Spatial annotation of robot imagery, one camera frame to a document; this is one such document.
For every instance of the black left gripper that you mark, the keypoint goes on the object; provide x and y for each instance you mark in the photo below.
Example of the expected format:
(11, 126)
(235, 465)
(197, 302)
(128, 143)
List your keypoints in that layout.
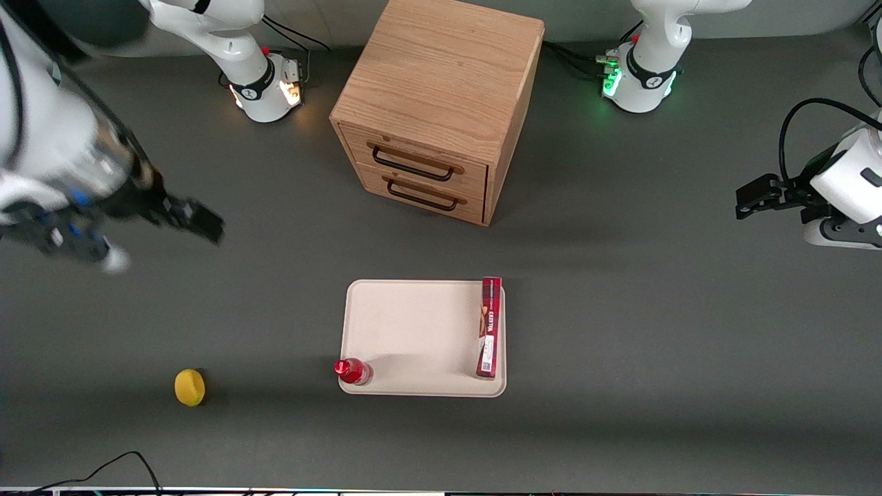
(790, 190)

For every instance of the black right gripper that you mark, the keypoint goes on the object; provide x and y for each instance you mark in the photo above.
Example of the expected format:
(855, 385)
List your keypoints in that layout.
(146, 202)

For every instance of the red coke bottle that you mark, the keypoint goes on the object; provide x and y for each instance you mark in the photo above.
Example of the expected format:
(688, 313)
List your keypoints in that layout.
(353, 371)

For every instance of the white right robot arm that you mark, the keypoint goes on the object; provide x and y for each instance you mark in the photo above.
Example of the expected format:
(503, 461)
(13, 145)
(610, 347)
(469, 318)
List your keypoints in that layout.
(227, 34)

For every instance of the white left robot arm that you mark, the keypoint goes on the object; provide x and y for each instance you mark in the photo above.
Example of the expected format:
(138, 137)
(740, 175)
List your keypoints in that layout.
(654, 41)

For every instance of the beige plastic tray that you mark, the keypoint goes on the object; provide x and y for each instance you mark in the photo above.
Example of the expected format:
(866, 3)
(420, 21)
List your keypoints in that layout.
(413, 331)

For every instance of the yellow lemon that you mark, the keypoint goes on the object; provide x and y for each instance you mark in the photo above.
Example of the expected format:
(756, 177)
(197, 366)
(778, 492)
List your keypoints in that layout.
(189, 387)

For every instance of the wooden two-drawer cabinet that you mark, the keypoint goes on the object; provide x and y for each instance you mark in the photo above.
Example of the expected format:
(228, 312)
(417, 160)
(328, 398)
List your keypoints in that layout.
(441, 76)

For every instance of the red snack box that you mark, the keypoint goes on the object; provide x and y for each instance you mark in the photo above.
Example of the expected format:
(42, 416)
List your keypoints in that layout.
(489, 331)

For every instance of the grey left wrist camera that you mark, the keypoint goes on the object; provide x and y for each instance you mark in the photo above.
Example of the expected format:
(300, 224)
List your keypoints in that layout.
(827, 234)

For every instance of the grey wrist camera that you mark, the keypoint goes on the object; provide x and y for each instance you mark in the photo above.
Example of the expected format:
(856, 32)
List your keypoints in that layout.
(62, 238)
(827, 234)

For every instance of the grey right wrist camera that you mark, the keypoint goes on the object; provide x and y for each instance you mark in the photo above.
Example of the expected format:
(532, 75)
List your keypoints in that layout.
(62, 238)

